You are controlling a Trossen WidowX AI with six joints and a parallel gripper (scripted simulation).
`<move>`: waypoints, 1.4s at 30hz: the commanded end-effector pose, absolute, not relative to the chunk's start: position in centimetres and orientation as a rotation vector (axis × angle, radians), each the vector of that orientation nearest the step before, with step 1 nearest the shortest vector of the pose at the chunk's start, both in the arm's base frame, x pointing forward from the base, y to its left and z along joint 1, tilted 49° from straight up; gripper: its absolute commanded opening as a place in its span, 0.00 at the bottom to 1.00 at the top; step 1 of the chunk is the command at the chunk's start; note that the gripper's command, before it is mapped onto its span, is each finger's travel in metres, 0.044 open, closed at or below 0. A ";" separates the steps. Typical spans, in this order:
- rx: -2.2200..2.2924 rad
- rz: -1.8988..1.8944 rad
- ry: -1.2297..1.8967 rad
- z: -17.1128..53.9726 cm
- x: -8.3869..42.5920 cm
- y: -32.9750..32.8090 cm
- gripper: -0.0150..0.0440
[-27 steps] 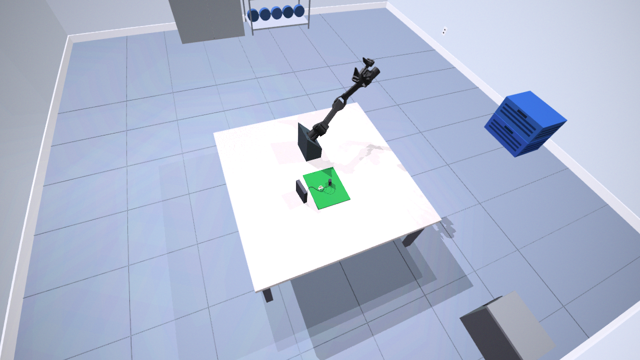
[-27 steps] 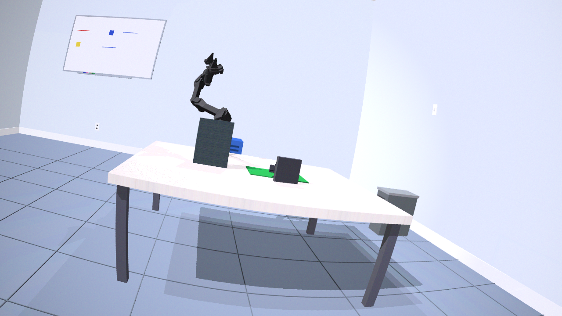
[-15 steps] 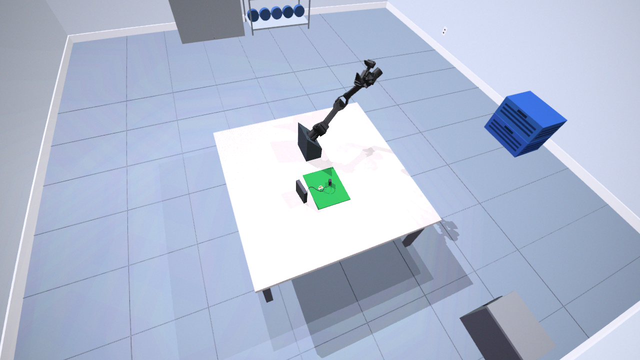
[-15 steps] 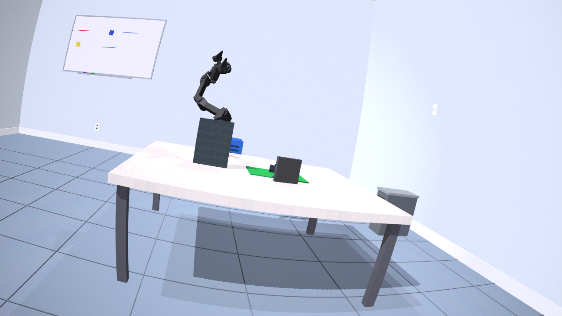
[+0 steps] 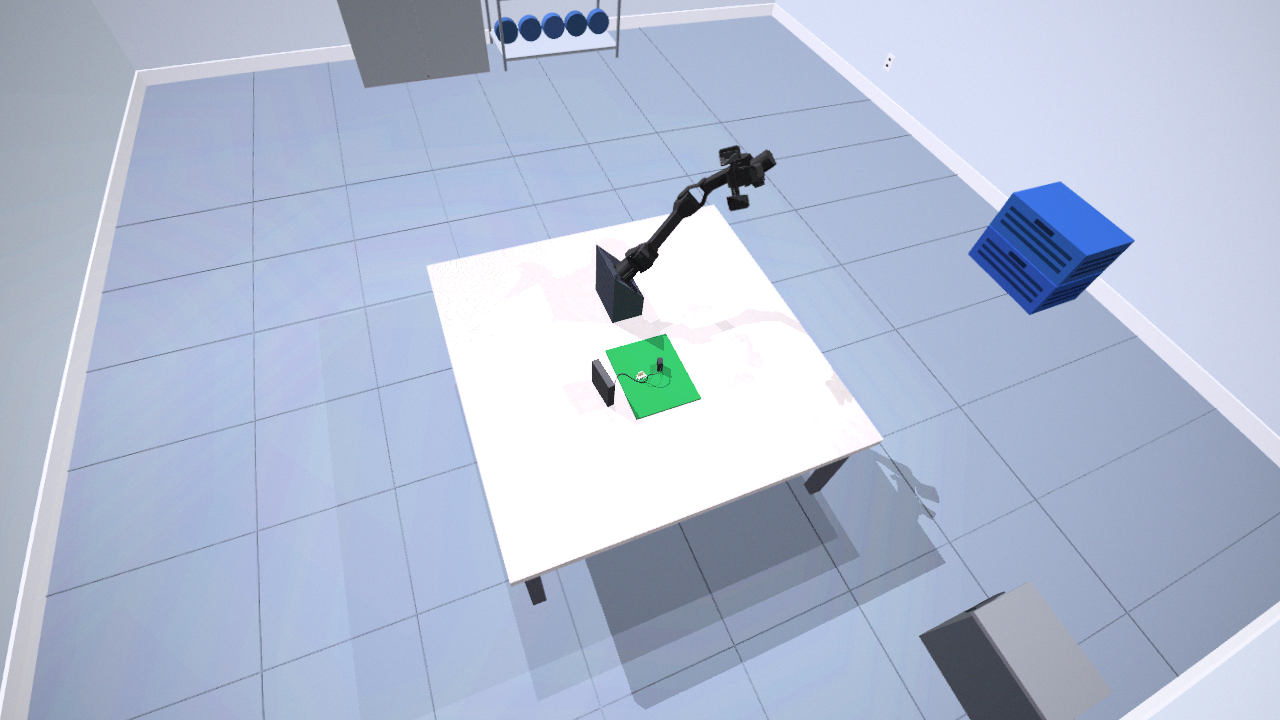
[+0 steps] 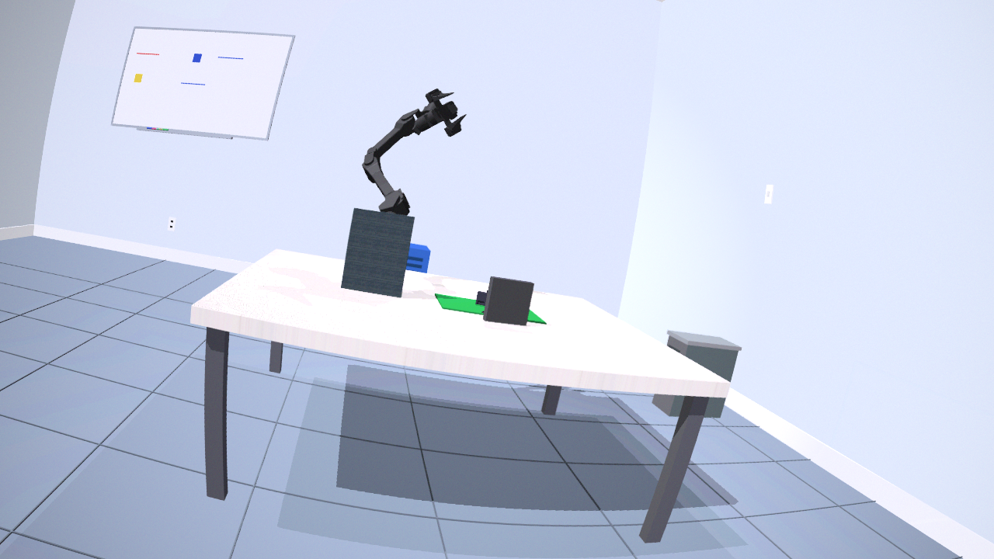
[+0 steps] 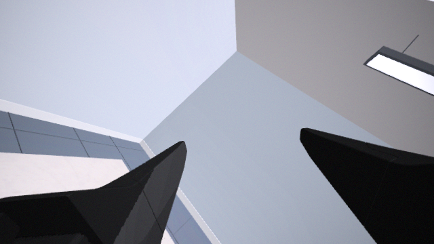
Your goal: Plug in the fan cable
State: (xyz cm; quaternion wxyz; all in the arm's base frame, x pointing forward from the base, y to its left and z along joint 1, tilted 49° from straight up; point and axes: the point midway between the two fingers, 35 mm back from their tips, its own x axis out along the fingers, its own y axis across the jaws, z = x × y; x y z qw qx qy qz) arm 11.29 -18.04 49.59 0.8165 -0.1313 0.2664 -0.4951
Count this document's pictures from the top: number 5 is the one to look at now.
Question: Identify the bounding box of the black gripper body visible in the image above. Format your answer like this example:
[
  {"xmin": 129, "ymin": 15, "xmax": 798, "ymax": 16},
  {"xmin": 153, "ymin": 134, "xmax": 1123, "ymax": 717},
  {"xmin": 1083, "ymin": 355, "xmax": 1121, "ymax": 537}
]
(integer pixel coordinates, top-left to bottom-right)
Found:
[{"xmin": 719, "ymin": 145, "xmax": 750, "ymax": 211}]

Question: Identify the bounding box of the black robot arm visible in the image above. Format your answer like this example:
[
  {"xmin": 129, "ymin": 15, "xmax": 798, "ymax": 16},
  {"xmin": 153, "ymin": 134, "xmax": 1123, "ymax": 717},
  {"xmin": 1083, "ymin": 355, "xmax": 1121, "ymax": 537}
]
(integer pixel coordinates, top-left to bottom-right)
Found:
[{"xmin": 612, "ymin": 149, "xmax": 776, "ymax": 282}]

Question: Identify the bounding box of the green circuit board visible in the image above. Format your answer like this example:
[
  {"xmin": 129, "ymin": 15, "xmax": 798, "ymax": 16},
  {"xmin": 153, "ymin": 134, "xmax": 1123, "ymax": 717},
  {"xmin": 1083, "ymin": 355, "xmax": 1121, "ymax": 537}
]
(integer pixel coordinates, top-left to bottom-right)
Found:
[{"xmin": 605, "ymin": 334, "xmax": 701, "ymax": 420}]

